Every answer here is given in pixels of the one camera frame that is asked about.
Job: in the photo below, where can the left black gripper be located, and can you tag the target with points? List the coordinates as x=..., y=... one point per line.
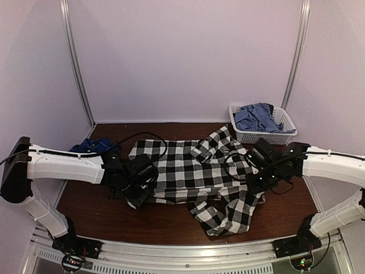
x=141, y=199

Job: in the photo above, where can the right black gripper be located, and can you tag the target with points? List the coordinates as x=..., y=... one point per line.
x=254, y=187

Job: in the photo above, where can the white plastic laundry basket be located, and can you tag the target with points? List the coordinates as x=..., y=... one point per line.
x=250, y=137

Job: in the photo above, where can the blue plaid shirt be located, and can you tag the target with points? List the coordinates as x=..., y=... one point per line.
x=94, y=145

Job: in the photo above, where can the black white checked shirt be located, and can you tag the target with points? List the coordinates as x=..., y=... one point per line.
x=208, y=175

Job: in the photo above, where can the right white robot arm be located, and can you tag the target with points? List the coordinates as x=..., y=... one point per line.
x=302, y=159

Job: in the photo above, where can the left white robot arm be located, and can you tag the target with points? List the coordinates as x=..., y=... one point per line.
x=28, y=162

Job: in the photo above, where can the light blue checked shirt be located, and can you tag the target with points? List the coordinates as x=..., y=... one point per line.
x=259, y=118

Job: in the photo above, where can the right circuit board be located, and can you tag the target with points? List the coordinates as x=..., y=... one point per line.
x=302, y=263

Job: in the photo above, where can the circuit board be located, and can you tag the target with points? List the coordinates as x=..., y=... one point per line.
x=302, y=263
x=72, y=263

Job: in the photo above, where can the left circuit board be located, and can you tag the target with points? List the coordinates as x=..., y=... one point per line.
x=72, y=263

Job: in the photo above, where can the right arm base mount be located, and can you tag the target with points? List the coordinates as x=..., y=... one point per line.
x=293, y=246

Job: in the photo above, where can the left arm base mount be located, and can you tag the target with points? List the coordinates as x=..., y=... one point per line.
x=85, y=248

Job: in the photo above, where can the aluminium front rail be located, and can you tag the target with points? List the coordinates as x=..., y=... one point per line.
x=119, y=257

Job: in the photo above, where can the right aluminium frame post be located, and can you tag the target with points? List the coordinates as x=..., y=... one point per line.
x=304, y=18

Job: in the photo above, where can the aluminium frame post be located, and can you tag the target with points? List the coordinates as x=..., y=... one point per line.
x=304, y=18
x=66, y=18

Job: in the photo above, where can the left aluminium frame post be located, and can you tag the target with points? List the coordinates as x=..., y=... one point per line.
x=66, y=18

